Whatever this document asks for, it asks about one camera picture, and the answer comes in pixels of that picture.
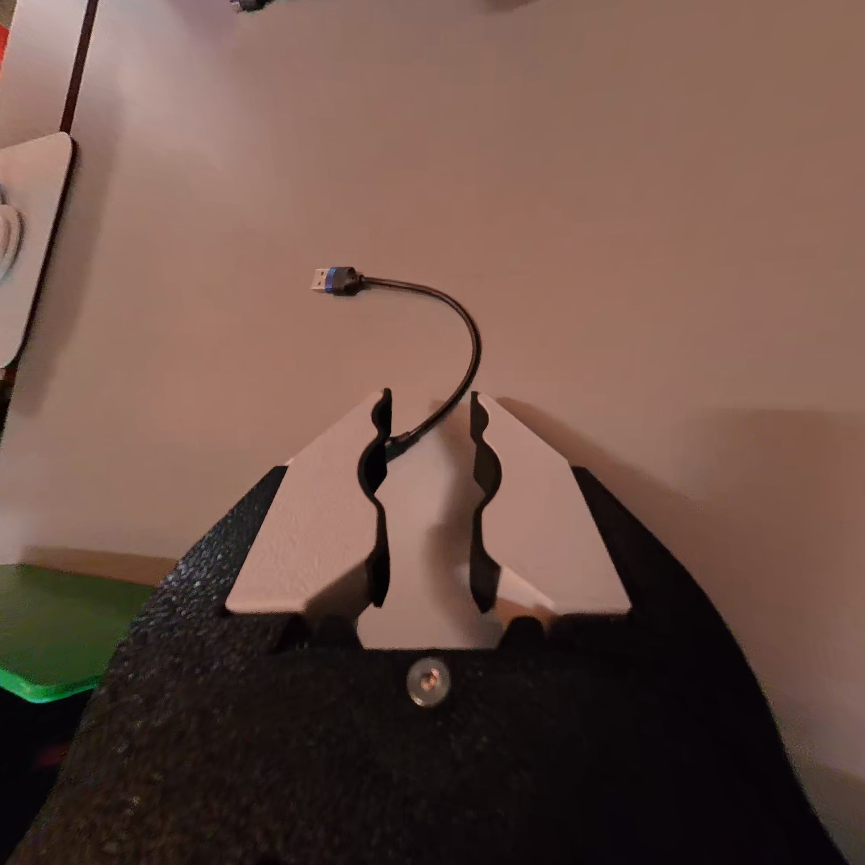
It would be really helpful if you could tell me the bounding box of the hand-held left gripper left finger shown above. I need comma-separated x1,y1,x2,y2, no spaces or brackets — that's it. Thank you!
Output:
225,387,393,627

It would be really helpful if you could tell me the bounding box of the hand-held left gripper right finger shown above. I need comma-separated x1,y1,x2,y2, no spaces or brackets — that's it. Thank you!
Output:
469,391,632,626

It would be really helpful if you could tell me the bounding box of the green storage bin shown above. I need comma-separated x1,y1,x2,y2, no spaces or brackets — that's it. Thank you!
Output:
0,564,158,704

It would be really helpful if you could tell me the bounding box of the black cable blue usb plug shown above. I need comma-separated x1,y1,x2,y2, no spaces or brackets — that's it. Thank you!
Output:
311,266,483,462

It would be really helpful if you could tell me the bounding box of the wooden document stand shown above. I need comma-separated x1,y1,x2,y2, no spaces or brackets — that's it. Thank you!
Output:
0,132,77,369

